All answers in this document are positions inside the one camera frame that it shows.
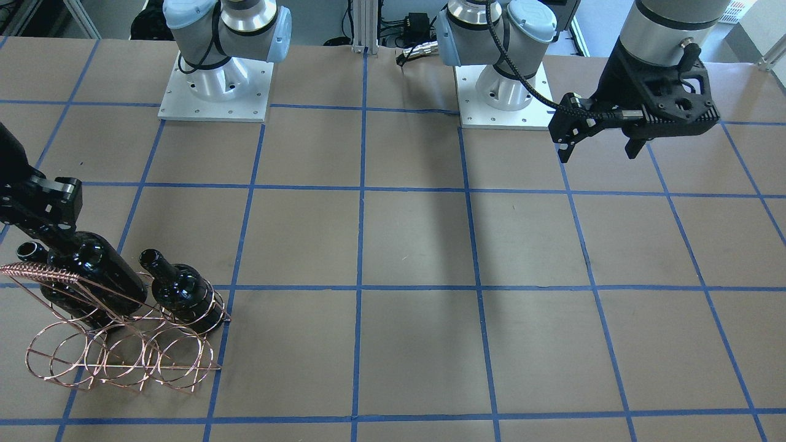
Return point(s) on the copper wire wine basket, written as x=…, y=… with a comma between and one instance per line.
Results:
x=130, y=353

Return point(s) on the aluminium frame post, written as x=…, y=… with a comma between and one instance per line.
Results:
x=365, y=26

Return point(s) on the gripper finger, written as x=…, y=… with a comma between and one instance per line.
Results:
x=634, y=146

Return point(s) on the dark wine bottle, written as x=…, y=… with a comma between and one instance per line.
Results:
x=91, y=256
x=183, y=292

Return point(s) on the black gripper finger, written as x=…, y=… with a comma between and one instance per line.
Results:
x=566, y=147

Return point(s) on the dark wine bottle far slot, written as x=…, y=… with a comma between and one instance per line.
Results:
x=60, y=294

